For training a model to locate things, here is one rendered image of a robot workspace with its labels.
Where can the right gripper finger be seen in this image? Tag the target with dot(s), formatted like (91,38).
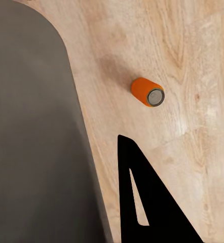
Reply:
(167,222)

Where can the can of soda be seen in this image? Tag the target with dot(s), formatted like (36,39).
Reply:
(149,93)

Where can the trash can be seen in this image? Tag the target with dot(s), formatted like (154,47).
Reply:
(49,188)

